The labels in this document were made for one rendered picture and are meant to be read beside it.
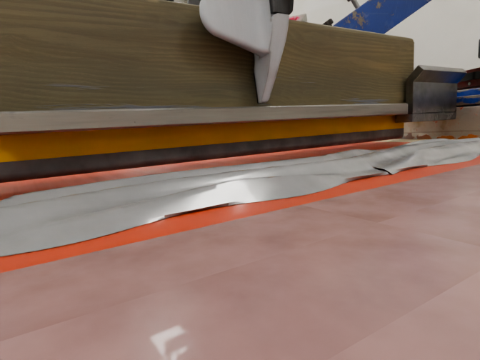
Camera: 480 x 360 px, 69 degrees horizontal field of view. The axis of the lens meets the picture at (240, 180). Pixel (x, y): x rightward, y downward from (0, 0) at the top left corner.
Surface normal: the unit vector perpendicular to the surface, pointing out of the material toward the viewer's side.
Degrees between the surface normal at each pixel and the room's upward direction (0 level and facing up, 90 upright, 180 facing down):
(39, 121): 90
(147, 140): 90
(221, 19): 82
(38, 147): 90
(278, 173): 33
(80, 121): 90
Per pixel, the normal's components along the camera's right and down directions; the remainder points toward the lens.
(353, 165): 0.28, -0.76
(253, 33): 0.54, -0.04
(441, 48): -0.83, 0.13
